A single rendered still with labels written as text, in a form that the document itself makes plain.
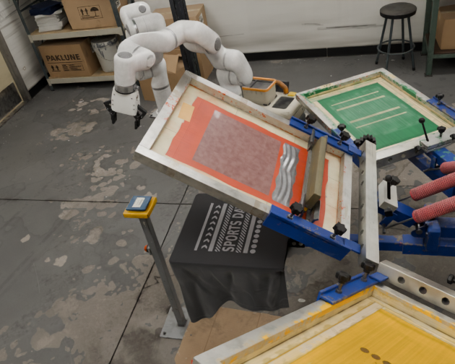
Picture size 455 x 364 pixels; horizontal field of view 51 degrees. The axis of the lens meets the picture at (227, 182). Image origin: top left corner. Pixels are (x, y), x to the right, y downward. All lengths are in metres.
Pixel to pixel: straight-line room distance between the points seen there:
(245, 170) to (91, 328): 1.79
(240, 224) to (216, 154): 0.46
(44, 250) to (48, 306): 0.57
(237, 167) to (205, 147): 0.14
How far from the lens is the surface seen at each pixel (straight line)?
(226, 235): 2.04
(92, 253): 3.65
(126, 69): 1.72
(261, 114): 2.00
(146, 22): 2.28
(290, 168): 1.84
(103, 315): 3.22
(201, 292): 2.12
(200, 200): 2.25
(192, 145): 1.72
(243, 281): 1.98
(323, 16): 5.58
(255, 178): 1.72
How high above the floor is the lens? 2.36
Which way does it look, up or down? 37 degrees down
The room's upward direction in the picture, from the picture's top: 12 degrees counter-clockwise
